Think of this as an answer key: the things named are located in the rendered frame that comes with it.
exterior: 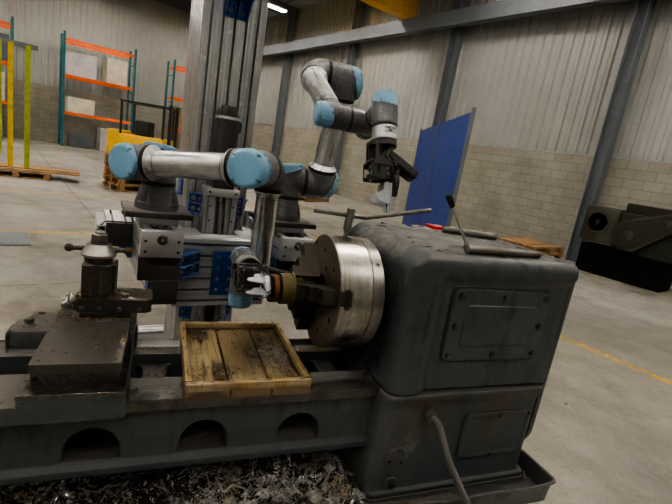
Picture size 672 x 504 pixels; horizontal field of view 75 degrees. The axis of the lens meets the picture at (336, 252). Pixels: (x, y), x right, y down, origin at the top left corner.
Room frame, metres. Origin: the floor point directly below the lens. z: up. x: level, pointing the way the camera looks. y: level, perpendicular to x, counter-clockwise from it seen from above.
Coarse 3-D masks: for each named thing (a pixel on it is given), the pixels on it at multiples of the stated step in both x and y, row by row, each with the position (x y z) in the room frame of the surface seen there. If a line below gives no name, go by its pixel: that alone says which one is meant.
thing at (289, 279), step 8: (272, 280) 1.10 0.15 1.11; (280, 280) 1.11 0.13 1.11; (288, 280) 1.11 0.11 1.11; (296, 280) 1.13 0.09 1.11; (272, 288) 1.09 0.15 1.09; (280, 288) 1.10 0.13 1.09; (288, 288) 1.10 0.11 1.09; (296, 288) 1.10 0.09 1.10; (272, 296) 1.09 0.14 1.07; (280, 296) 1.10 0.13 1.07; (288, 296) 1.10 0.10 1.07; (288, 304) 1.13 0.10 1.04
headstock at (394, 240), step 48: (384, 240) 1.24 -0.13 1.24; (432, 240) 1.28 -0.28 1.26; (480, 240) 1.46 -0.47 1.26; (432, 288) 1.06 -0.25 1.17; (480, 288) 1.14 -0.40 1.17; (528, 288) 1.21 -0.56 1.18; (384, 336) 1.11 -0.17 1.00; (432, 336) 1.08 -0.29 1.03; (480, 336) 1.14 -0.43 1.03; (528, 336) 1.21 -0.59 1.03; (384, 384) 1.07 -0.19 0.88; (432, 384) 1.11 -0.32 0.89; (480, 384) 1.17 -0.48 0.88
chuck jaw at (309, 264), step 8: (304, 248) 1.22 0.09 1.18; (312, 248) 1.23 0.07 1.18; (304, 256) 1.20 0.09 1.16; (312, 256) 1.21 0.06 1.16; (296, 264) 1.21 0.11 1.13; (304, 264) 1.18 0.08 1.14; (312, 264) 1.19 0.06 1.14; (296, 272) 1.16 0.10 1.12; (304, 272) 1.17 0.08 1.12; (312, 272) 1.18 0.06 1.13; (304, 280) 1.19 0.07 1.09; (312, 280) 1.20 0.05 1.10; (320, 280) 1.21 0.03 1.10
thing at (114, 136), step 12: (120, 108) 14.94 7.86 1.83; (168, 108) 15.25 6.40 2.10; (120, 120) 14.94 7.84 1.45; (168, 120) 15.14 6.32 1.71; (108, 132) 14.89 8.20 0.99; (120, 132) 14.94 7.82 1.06; (132, 132) 15.90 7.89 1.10; (144, 132) 15.23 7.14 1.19; (168, 132) 15.14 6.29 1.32; (108, 144) 14.88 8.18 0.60; (168, 144) 15.14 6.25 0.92
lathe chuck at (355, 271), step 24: (336, 240) 1.15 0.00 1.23; (360, 240) 1.19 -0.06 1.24; (336, 264) 1.09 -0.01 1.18; (360, 264) 1.10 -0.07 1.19; (336, 288) 1.07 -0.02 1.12; (360, 288) 1.06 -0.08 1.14; (336, 312) 1.05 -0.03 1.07; (360, 312) 1.05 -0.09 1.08; (312, 336) 1.17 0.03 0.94; (336, 336) 1.06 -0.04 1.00; (360, 336) 1.08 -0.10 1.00
